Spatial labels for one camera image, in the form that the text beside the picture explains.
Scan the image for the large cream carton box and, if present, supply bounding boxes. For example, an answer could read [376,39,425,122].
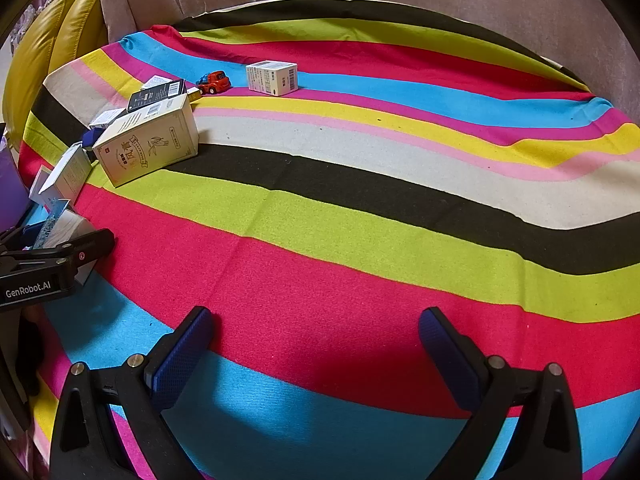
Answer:
[92,94,199,188]

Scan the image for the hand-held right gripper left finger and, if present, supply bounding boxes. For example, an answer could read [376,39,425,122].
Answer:
[50,305,216,480]

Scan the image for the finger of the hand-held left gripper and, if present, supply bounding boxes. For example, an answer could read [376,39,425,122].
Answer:
[0,228,116,281]
[0,225,38,253]

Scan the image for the colourful striped blanket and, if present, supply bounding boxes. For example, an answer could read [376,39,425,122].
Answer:
[17,0,640,480]

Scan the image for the long white carton box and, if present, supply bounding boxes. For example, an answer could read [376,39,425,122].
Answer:
[30,199,98,286]

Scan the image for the black carton box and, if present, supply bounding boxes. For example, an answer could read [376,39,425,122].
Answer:
[127,79,187,113]

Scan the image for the purple storage box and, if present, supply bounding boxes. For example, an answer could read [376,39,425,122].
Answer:
[0,147,31,233]

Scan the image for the white box red print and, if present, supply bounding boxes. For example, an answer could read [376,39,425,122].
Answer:
[29,142,94,207]

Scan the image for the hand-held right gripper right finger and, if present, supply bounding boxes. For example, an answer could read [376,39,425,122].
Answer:
[417,306,583,480]

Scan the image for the white box green print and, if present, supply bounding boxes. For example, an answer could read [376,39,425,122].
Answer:
[89,107,127,131]

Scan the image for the yellow leather cushions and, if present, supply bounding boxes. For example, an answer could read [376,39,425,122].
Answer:
[2,0,108,136]

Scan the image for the white barcode carton box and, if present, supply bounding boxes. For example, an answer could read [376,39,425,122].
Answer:
[246,60,299,97]

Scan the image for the red and blue toy car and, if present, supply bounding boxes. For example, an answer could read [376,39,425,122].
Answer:
[196,71,232,96]

